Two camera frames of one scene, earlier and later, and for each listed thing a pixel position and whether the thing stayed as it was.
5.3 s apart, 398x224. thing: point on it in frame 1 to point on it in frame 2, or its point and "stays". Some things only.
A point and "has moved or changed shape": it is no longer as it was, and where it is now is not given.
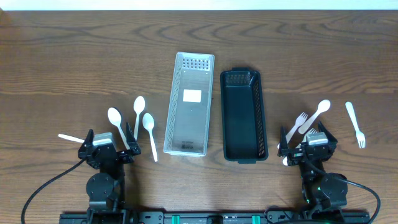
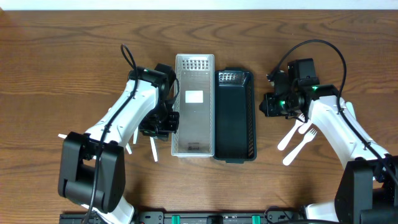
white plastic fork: x=285 y=159 stays
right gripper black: x=310 y=152 to x=270 y=109
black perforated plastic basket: x=243 y=116 has moved or changed shape
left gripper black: x=107 y=151 to x=158 y=125
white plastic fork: x=300 y=120 stays
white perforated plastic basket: x=186 y=126 has moved or changed shape
